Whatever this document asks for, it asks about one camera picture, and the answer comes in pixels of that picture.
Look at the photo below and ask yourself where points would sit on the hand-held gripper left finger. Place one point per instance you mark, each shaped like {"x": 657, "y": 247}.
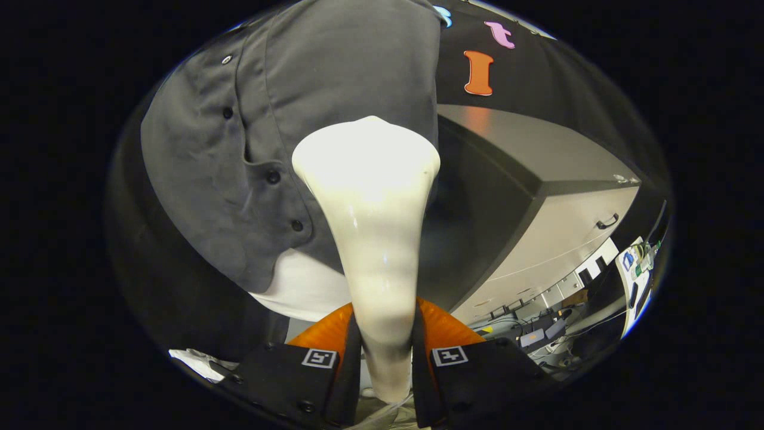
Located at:
{"x": 280, "y": 376}

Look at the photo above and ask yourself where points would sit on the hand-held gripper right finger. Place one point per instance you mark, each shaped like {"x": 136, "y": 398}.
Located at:
{"x": 483, "y": 376}

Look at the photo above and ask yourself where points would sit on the dark grey button shirt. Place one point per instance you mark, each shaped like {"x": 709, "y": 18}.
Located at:
{"x": 334, "y": 71}

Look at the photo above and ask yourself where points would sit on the grey floor device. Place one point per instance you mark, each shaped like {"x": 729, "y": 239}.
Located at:
{"x": 531, "y": 338}
{"x": 555, "y": 329}

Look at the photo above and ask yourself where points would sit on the white crumpled cloth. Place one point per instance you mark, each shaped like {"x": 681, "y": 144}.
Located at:
{"x": 197, "y": 364}

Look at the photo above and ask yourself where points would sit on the white mannequin torso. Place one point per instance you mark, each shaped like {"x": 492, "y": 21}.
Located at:
{"x": 304, "y": 286}

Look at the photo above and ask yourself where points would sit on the white office desk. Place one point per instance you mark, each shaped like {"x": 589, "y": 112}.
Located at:
{"x": 624, "y": 298}

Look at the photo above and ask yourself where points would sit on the small blue card holder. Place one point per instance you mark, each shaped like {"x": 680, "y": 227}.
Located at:
{"x": 627, "y": 260}

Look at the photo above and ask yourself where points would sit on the grey drawer cabinet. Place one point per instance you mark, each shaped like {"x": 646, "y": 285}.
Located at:
{"x": 567, "y": 149}

